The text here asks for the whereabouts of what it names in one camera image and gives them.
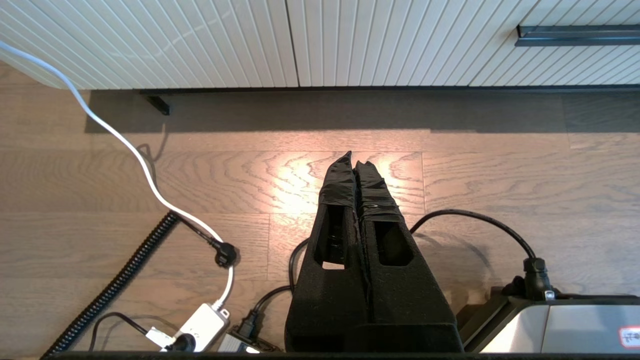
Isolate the silver black robot base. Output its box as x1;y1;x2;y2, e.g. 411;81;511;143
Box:
457;257;640;354

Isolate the white power adapter box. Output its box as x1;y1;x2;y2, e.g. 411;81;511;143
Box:
171;302;232;352

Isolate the thin black cable white connector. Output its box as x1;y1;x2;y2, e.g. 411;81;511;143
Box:
89;312;197;353

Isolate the white floor cable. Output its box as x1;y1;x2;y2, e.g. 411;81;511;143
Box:
0;41;236;312

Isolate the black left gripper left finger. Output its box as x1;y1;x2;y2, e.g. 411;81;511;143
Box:
284;151;372;352

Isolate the white slatted cabinet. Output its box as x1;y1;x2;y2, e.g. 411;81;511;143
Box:
0;0;640;117

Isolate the black spiral cable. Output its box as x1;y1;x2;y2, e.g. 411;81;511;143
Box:
42;211;181;358

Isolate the thin black cable with plug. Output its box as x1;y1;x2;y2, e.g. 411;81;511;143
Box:
136;122;240;269

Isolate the black looped floor cable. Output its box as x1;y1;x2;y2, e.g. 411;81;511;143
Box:
237;208;553;342

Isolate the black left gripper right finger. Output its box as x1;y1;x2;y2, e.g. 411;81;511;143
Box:
354;160;464;352

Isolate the silver power brick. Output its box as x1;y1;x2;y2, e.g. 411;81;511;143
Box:
218;327;283;354

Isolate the long dark metal rod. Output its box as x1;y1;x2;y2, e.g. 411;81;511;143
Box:
515;24;640;48

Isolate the white fluted drawer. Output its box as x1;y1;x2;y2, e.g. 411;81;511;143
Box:
469;0;640;87

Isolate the white fluted cabinet front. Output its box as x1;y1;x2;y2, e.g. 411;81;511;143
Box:
286;0;540;89
0;0;299;91

